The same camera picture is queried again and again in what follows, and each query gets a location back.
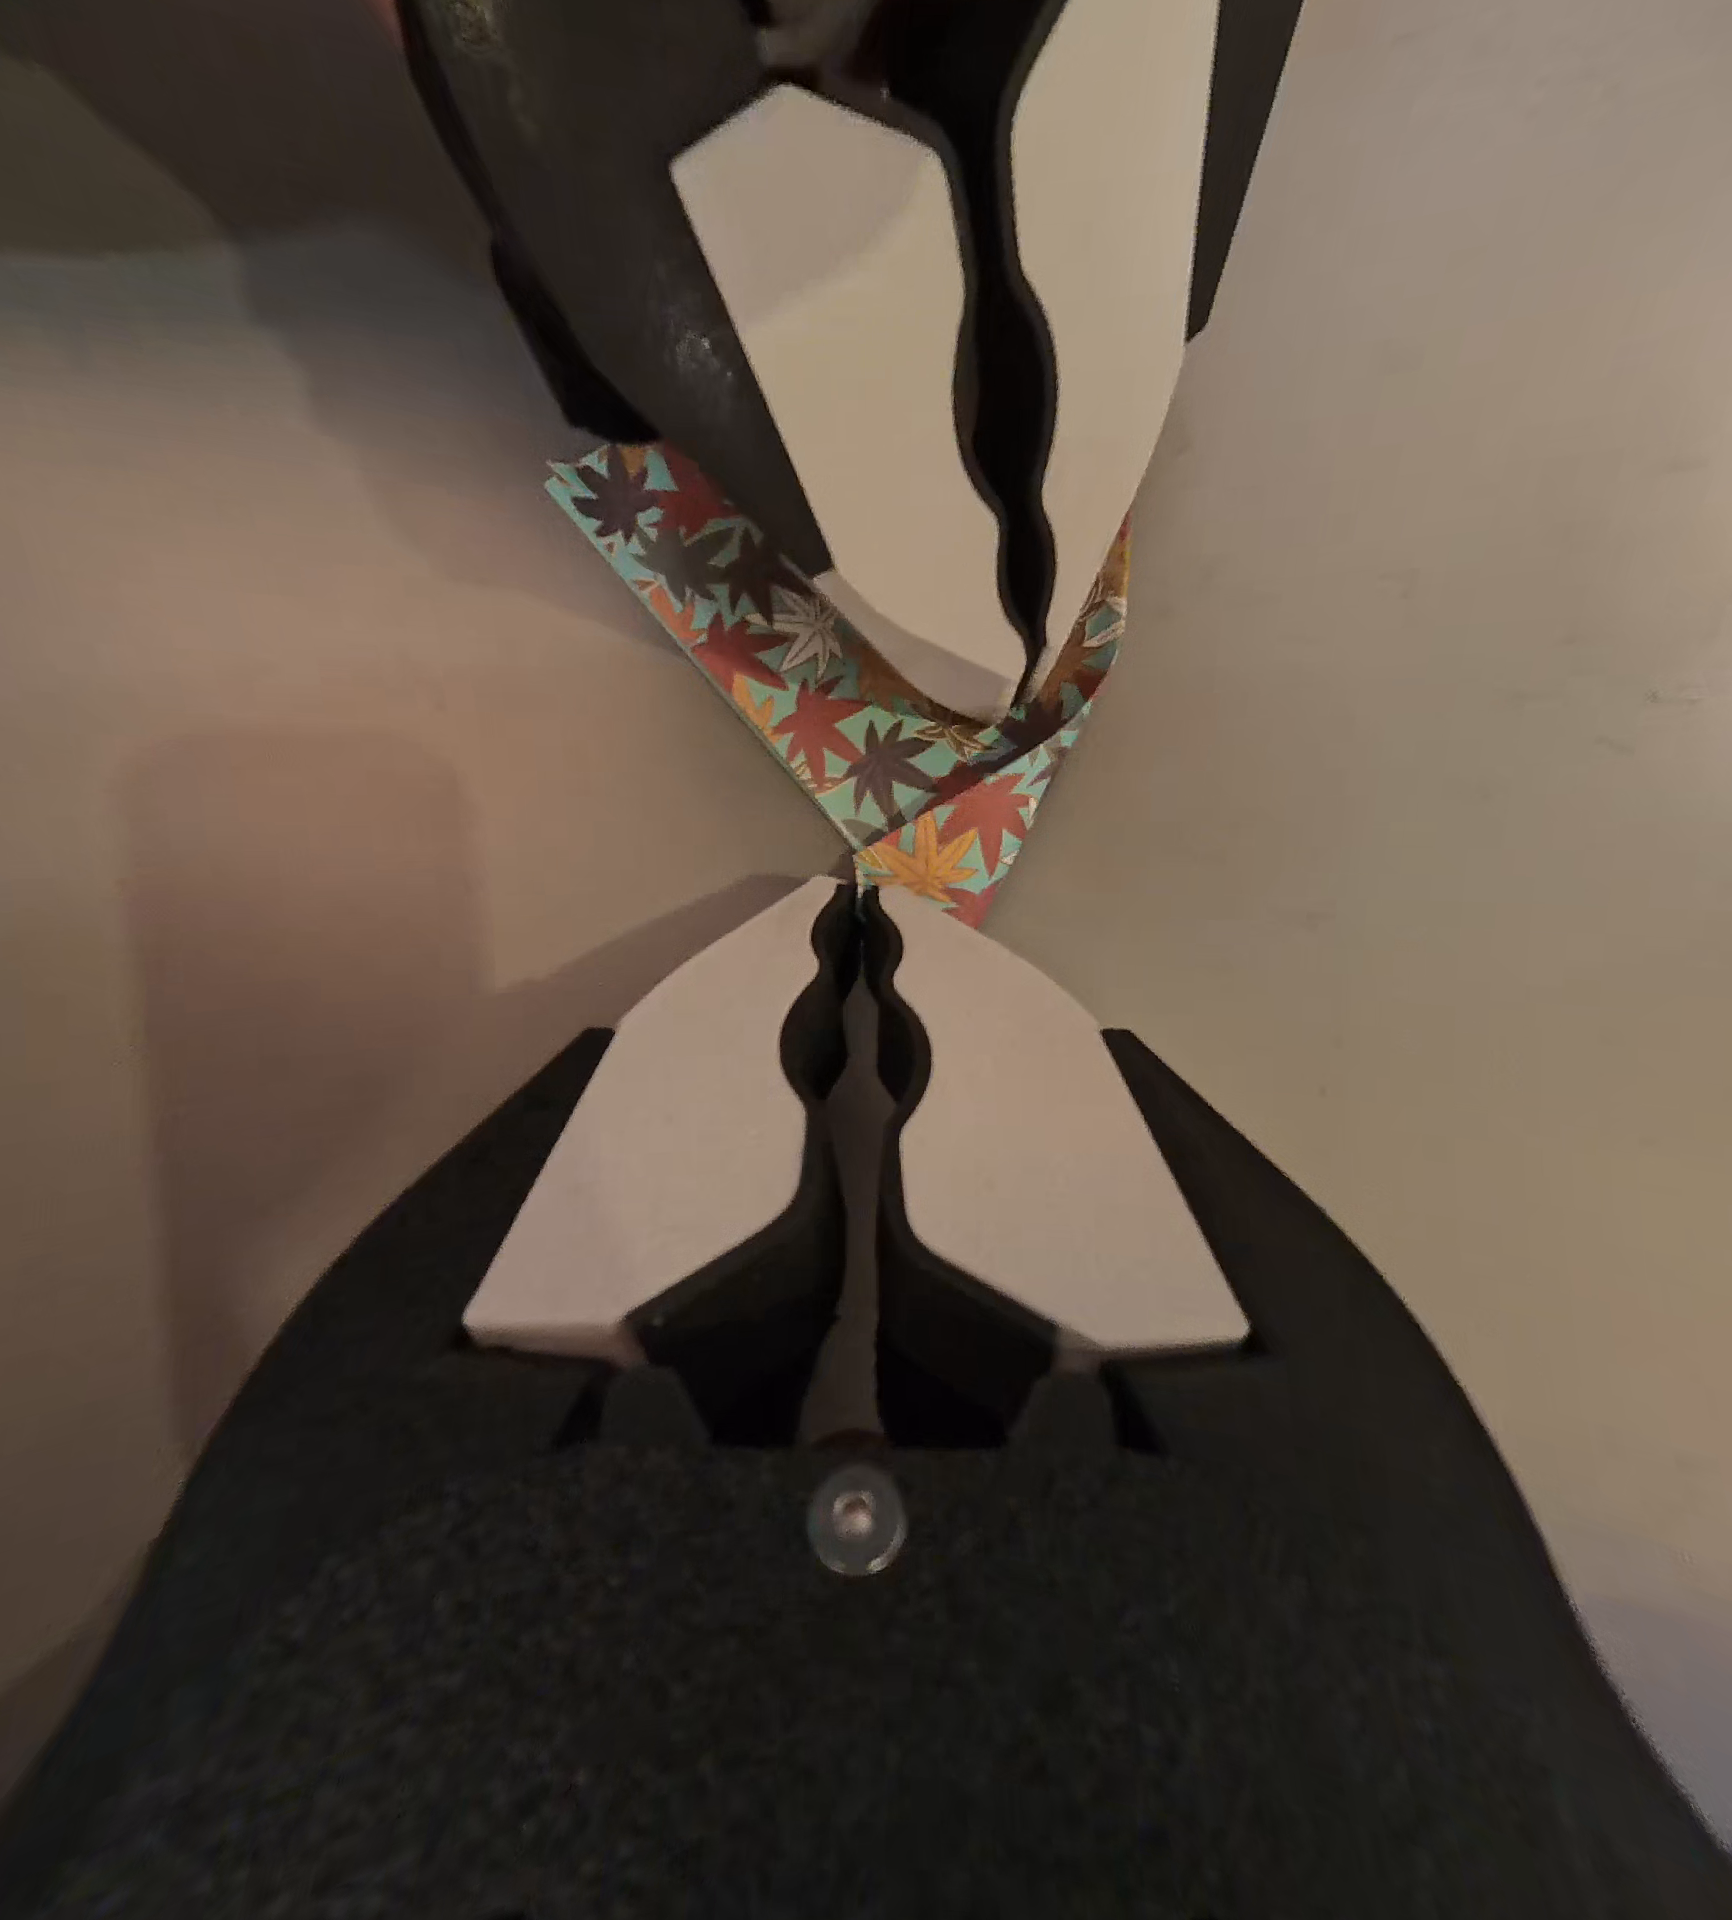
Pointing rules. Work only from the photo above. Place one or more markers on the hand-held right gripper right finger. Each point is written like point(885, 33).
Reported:
point(1061, 1170)

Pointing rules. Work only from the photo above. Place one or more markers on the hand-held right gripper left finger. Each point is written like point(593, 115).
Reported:
point(656, 1170)

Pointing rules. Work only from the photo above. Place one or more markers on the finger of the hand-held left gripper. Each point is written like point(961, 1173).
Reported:
point(837, 300)
point(1121, 225)

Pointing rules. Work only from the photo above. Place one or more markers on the leaf-patterned teal origami paper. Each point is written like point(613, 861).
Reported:
point(927, 854)

